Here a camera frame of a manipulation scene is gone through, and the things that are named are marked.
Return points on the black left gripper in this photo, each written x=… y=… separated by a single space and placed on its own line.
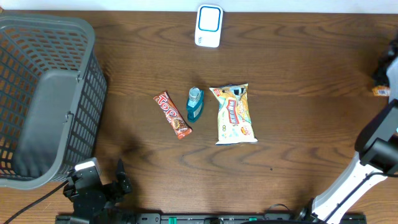
x=117 y=193

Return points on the small orange snack packet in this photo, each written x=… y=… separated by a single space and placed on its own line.
x=381 y=91

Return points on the red chocolate bar wrapper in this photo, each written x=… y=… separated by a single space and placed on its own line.
x=172 y=114

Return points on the teal mouthwash bottle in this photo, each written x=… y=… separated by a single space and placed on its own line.
x=194 y=104

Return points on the yellow snack chips bag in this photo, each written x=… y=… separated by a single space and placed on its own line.
x=234 y=121

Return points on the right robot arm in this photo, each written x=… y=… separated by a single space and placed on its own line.
x=375 y=157

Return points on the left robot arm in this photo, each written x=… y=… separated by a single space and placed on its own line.
x=93 y=201

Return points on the grey plastic mesh basket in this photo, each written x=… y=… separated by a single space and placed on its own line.
x=52 y=96

